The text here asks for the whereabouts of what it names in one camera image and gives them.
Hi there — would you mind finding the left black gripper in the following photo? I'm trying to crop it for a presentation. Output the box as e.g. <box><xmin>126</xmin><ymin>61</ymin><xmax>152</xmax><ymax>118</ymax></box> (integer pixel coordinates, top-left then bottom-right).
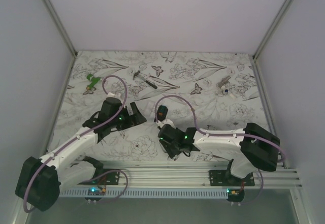
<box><xmin>110</xmin><ymin>102</ymin><xmax>146</xmax><ymax>131</ymax></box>

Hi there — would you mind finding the black fuse box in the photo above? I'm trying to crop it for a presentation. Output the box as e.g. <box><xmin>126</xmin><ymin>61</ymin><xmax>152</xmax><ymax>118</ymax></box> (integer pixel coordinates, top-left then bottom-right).
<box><xmin>154</xmin><ymin>105</ymin><xmax>168</xmax><ymax>121</ymax></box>

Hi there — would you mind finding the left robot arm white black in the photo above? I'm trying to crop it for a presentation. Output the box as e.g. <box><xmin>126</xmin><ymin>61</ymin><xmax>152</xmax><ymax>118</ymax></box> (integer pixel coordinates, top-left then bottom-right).
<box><xmin>15</xmin><ymin>97</ymin><xmax>147</xmax><ymax>211</ymax></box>

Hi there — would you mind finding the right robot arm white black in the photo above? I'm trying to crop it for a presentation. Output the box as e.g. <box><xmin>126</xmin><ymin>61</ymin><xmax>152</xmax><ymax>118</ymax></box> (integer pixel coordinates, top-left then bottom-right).
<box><xmin>157</xmin><ymin>120</ymin><xmax>280</xmax><ymax>186</ymax></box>

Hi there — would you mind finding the clear plastic fuse box lid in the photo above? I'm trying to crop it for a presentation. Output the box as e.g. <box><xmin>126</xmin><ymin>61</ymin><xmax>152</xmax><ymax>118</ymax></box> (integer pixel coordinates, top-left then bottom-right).
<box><xmin>144</xmin><ymin>101</ymin><xmax>155</xmax><ymax>116</ymax></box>

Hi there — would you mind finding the green plastic connector part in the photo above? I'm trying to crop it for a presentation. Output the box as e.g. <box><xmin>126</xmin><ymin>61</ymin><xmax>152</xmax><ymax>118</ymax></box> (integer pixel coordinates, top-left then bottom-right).
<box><xmin>86</xmin><ymin>73</ymin><xmax>101</xmax><ymax>90</ymax></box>

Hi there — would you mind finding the floral patterned table mat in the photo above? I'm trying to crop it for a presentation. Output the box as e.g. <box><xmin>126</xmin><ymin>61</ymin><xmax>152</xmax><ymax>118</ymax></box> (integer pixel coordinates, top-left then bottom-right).
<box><xmin>48</xmin><ymin>51</ymin><xmax>268</xmax><ymax>162</ymax></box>

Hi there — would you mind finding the grey metal fitting part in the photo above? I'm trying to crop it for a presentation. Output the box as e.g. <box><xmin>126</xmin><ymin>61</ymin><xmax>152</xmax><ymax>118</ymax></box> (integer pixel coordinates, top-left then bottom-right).
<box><xmin>217</xmin><ymin>76</ymin><xmax>231</xmax><ymax>88</ymax></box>

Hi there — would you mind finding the right small circuit board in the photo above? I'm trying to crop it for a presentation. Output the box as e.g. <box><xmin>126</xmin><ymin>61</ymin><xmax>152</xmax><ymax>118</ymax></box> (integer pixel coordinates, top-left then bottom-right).
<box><xmin>226</xmin><ymin>189</ymin><xmax>245</xmax><ymax>206</ymax></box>

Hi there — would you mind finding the small circuit board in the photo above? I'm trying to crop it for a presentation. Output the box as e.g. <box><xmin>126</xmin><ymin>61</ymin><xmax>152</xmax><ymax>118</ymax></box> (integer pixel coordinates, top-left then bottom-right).
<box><xmin>226</xmin><ymin>189</ymin><xmax>245</xmax><ymax>206</ymax></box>
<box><xmin>85</xmin><ymin>187</ymin><xmax>106</xmax><ymax>204</ymax></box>

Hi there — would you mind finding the left small circuit board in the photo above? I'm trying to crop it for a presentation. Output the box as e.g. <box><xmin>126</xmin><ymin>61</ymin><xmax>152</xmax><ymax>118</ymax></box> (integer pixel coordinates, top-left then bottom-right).
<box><xmin>85</xmin><ymin>187</ymin><xmax>106</xmax><ymax>204</ymax></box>

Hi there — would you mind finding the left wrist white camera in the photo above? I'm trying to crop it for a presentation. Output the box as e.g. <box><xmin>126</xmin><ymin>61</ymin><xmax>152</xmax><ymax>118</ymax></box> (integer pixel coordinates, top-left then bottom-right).
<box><xmin>107</xmin><ymin>92</ymin><xmax>121</xmax><ymax>100</ymax></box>

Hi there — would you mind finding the wrist white camera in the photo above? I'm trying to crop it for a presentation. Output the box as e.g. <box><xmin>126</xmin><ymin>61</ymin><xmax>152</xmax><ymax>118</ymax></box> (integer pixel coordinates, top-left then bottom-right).
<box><xmin>107</xmin><ymin>92</ymin><xmax>121</xmax><ymax>100</ymax></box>
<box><xmin>155</xmin><ymin>119</ymin><xmax>176</xmax><ymax>130</ymax></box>

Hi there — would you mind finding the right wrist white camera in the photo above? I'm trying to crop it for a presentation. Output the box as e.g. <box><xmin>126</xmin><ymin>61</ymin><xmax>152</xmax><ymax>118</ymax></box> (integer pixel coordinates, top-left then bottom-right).
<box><xmin>155</xmin><ymin>119</ymin><xmax>176</xmax><ymax>130</ymax></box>

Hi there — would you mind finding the small black handled hammer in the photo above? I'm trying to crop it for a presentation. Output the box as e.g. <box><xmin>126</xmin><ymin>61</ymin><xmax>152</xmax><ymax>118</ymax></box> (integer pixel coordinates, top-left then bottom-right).
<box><xmin>133</xmin><ymin>70</ymin><xmax>157</xmax><ymax>89</ymax></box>

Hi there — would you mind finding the aluminium rail front frame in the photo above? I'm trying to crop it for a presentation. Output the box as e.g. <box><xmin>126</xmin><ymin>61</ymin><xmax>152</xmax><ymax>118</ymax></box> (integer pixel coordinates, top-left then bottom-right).
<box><xmin>24</xmin><ymin>161</ymin><xmax>304</xmax><ymax>189</ymax></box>

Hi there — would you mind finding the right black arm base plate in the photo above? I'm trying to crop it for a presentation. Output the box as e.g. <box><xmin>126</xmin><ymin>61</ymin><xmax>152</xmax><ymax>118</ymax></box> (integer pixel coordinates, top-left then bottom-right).
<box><xmin>209</xmin><ymin>170</ymin><xmax>255</xmax><ymax>187</ymax></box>

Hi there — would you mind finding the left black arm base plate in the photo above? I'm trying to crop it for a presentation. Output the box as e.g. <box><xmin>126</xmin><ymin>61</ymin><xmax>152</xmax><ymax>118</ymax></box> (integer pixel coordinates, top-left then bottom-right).
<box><xmin>79</xmin><ymin>169</ymin><xmax>120</xmax><ymax>185</ymax></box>

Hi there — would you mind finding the white slotted cable duct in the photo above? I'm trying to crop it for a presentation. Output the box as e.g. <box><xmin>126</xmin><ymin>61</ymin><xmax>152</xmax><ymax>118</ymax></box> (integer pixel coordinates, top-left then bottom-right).
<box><xmin>60</xmin><ymin>187</ymin><xmax>228</xmax><ymax>199</ymax></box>

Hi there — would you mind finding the left aluminium corner post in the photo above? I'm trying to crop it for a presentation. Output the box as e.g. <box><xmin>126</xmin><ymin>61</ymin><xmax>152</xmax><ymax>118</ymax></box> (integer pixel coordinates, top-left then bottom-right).
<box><xmin>42</xmin><ymin>0</ymin><xmax>78</xmax><ymax>57</ymax></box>

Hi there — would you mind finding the aluminium corner post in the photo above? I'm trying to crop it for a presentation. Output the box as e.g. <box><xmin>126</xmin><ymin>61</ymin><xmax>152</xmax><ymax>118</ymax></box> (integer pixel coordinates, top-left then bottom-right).
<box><xmin>252</xmin><ymin>0</ymin><xmax>294</xmax><ymax>61</ymax></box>
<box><xmin>42</xmin><ymin>0</ymin><xmax>78</xmax><ymax>57</ymax></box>

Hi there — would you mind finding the right aluminium corner post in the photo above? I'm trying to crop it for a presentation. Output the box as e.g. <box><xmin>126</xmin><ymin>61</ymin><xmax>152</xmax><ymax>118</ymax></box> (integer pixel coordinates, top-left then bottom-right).
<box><xmin>252</xmin><ymin>0</ymin><xmax>294</xmax><ymax>61</ymax></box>

